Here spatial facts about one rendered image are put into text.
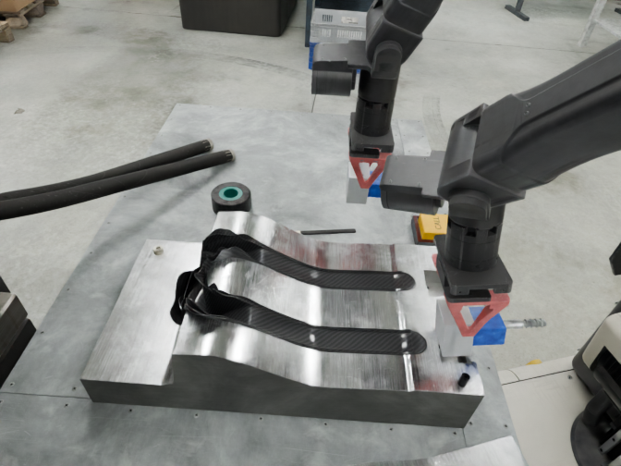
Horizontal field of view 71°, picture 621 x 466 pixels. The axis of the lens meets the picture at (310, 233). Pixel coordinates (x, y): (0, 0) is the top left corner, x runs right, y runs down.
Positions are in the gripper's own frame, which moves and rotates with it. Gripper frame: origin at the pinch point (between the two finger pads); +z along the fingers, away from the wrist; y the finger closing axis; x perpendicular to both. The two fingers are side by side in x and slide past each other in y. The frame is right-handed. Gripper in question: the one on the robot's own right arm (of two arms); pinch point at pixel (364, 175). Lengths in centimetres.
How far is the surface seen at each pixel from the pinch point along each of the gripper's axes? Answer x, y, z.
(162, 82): -125, -243, 96
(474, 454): 12.1, 41.9, 9.3
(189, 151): -37.5, -22.2, 11.5
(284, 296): -11.7, 24.4, 4.2
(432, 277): 10.9, 16.0, 7.7
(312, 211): -8.6, -7.6, 15.0
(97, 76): -174, -246, 95
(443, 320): 8.4, 29.8, 0.3
